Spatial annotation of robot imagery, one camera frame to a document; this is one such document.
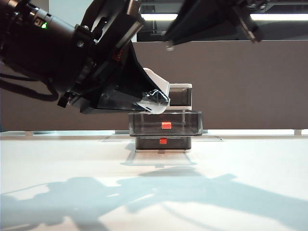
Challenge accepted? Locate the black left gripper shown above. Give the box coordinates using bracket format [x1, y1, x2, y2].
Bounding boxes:
[57, 0, 171, 114]

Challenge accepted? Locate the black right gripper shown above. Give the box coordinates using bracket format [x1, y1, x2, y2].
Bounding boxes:
[163, 0, 263, 47]

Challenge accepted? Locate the white earphone charging case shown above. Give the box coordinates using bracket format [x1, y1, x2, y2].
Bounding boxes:
[134, 68, 171, 115]

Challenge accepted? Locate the clear plastic container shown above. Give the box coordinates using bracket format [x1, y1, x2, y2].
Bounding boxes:
[128, 111, 204, 138]

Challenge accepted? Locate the long ceiling light strip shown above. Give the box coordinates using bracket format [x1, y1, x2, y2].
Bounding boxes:
[139, 12, 308, 21]

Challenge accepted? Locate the brown desk partition panel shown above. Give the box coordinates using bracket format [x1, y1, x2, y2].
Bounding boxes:
[0, 39, 308, 132]

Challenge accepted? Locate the smoky grey drawer orange handle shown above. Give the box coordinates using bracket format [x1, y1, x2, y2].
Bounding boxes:
[135, 136, 193, 150]
[169, 88, 193, 106]

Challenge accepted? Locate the white plastic drawer cabinet frame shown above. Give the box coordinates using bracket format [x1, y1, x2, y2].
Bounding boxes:
[134, 83, 193, 154]

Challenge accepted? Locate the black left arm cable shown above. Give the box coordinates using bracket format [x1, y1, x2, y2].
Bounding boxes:
[0, 73, 60, 102]

